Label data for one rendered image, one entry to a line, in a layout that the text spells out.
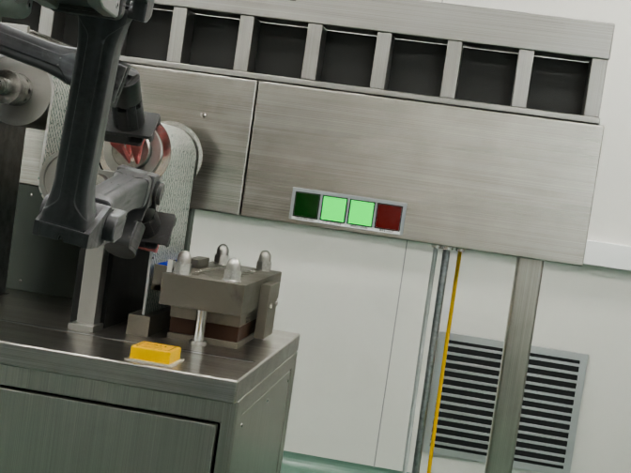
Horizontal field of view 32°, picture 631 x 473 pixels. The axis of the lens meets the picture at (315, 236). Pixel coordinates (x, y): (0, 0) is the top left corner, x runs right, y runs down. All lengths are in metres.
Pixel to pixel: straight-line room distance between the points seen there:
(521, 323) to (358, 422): 2.35
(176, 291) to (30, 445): 0.39
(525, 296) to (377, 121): 0.53
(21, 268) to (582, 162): 1.26
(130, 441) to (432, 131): 0.94
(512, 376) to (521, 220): 0.39
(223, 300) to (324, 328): 2.72
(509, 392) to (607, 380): 2.24
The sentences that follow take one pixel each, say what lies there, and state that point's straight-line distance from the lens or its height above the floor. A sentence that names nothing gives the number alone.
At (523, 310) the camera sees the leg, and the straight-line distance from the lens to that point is 2.58.
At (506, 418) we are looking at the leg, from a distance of 2.61.
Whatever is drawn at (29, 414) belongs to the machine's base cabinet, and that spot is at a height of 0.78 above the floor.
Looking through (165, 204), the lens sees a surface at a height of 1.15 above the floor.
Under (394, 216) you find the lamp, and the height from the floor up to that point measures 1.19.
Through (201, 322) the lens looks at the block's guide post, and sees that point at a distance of 2.14.
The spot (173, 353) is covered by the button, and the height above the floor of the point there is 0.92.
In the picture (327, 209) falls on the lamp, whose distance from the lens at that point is 2.42.
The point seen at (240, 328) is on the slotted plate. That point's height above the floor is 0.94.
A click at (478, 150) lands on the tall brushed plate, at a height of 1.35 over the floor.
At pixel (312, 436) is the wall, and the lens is 4.89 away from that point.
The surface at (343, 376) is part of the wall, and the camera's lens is 4.83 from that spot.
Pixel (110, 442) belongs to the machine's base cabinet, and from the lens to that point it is 1.96.
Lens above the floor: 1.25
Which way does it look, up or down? 3 degrees down
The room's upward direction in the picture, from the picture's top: 8 degrees clockwise
